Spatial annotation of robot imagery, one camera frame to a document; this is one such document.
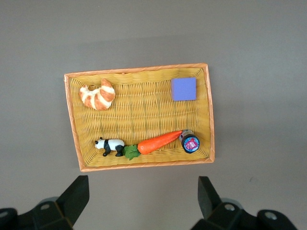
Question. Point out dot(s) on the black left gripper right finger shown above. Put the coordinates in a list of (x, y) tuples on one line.
[(223, 215)]

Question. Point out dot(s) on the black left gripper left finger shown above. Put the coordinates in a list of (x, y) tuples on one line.
[(60, 210)]

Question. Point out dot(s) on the orange yellow wicker basket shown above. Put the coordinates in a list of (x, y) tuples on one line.
[(144, 115)]

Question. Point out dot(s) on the small jar with pink lid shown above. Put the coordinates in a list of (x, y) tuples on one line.
[(190, 143)]

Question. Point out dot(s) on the black white panda figure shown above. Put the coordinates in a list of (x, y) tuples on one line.
[(111, 144)]

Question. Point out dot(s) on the orange toy carrot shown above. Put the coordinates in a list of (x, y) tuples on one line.
[(158, 142)]

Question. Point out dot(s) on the toy croissant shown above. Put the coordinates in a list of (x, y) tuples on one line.
[(99, 98)]

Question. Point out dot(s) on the purple foam cube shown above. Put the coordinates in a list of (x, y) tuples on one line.
[(184, 89)]

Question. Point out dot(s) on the brown table cover sheet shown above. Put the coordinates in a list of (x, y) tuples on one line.
[(48, 36)]

